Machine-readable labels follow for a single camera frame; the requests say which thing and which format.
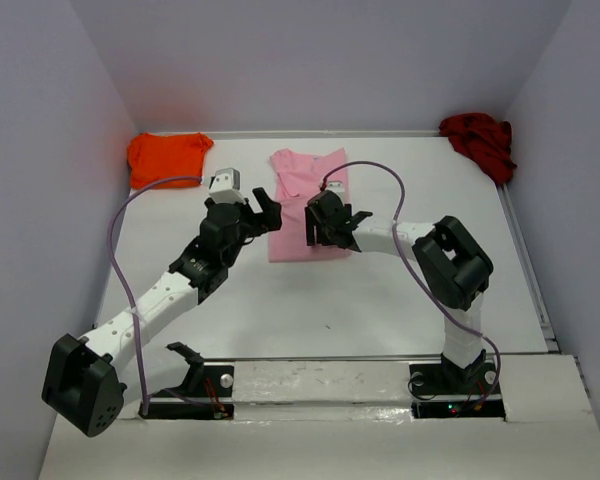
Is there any pink t shirt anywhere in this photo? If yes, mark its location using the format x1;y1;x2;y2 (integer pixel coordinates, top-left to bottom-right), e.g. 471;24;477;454
268;148;351;263

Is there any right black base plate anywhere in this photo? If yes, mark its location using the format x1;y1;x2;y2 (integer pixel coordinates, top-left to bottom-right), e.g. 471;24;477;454
407;362;506;420

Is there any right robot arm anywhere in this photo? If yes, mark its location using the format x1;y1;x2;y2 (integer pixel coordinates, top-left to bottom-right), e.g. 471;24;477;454
305;189;498;401

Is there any orange t shirt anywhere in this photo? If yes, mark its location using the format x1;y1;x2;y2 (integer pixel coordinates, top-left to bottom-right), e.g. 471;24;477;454
127;133;214;190

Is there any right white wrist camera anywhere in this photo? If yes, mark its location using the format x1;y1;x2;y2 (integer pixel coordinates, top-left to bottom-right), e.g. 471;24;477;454
323;181;346;196

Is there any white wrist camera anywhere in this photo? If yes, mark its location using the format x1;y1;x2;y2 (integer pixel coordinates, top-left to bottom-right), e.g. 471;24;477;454
323;181;346;196
208;168;246;204

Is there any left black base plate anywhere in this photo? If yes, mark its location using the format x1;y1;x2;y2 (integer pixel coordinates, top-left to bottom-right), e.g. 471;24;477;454
139;363;235;421

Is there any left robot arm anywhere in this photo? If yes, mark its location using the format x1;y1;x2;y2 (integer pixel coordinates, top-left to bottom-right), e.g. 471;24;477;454
41;187;282;437

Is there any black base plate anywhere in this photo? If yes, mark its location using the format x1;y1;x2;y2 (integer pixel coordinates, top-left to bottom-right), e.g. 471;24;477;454
407;362;506;420
139;363;235;421

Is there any dark red t shirt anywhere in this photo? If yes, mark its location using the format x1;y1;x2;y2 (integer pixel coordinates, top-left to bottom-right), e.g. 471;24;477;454
439;112;517;187

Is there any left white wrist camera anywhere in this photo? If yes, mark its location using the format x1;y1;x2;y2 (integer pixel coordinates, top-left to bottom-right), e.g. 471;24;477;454
208;168;246;204

